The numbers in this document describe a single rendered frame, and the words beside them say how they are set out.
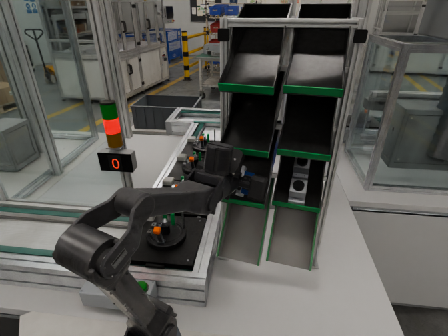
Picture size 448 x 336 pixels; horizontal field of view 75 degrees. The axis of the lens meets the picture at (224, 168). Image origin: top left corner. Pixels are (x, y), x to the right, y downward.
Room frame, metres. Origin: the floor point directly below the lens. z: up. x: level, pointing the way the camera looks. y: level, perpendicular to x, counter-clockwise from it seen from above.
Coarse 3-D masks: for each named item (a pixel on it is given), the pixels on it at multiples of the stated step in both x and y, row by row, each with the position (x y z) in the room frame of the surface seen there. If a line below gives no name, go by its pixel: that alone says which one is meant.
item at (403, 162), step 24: (384, 48) 1.49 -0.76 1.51; (384, 72) 1.42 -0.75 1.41; (408, 72) 1.27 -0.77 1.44; (432, 72) 1.25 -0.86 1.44; (360, 96) 1.68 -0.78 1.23; (384, 96) 1.35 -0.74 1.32; (408, 96) 1.26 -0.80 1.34; (432, 96) 1.25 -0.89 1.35; (360, 120) 1.59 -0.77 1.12; (408, 120) 1.26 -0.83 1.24; (432, 120) 1.25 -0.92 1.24; (360, 144) 1.50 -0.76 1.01; (384, 144) 1.27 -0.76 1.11; (408, 144) 1.25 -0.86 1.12; (432, 144) 1.24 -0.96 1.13; (360, 168) 1.42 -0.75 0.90; (384, 168) 1.26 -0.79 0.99; (408, 168) 1.25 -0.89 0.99; (432, 168) 1.24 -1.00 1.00
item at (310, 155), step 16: (288, 96) 0.80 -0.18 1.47; (304, 96) 0.87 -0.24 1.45; (288, 112) 0.82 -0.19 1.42; (304, 112) 0.81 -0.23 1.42; (320, 112) 0.81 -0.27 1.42; (288, 128) 0.76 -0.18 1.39; (304, 128) 0.76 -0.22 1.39; (320, 128) 0.75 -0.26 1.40; (288, 144) 0.71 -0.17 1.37; (304, 144) 0.70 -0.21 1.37; (320, 144) 0.70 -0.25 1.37; (320, 160) 0.65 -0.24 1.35
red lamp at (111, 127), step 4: (104, 120) 0.92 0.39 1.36; (108, 120) 0.91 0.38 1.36; (112, 120) 0.92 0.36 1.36; (116, 120) 0.92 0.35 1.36; (104, 124) 0.92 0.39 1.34; (108, 124) 0.91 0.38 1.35; (112, 124) 0.91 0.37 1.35; (116, 124) 0.92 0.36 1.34; (108, 128) 0.91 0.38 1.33; (112, 128) 0.91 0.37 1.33; (116, 128) 0.92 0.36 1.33; (120, 128) 0.94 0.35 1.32; (108, 132) 0.91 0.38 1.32; (112, 132) 0.91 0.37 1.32; (116, 132) 0.92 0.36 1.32
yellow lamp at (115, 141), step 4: (120, 132) 0.94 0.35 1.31; (108, 136) 0.91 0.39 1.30; (112, 136) 0.91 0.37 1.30; (116, 136) 0.92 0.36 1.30; (120, 136) 0.93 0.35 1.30; (108, 140) 0.91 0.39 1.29; (112, 140) 0.91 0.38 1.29; (116, 140) 0.91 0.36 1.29; (120, 140) 0.93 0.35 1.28; (108, 144) 0.92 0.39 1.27; (112, 144) 0.91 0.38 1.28; (116, 144) 0.91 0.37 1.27; (120, 144) 0.92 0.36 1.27
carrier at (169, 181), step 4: (164, 180) 1.14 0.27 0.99; (168, 180) 1.14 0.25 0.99; (172, 180) 1.15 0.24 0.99; (164, 184) 1.14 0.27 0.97; (168, 184) 1.13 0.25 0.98; (172, 184) 1.14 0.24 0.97; (176, 184) 1.14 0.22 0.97; (180, 212) 0.93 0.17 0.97; (184, 212) 0.93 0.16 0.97; (188, 212) 0.93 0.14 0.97; (184, 216) 0.93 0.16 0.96; (188, 216) 0.92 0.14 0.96; (192, 216) 0.92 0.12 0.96; (196, 216) 0.92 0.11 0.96; (204, 216) 0.92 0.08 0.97
